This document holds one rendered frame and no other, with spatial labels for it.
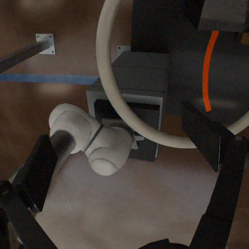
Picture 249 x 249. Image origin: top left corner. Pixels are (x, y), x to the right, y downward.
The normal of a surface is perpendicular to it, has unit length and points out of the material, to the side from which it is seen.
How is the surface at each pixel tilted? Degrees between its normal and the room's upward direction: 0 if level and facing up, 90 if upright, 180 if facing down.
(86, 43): 0
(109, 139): 82
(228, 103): 0
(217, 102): 0
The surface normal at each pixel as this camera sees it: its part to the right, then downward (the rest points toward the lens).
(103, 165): -0.18, 0.59
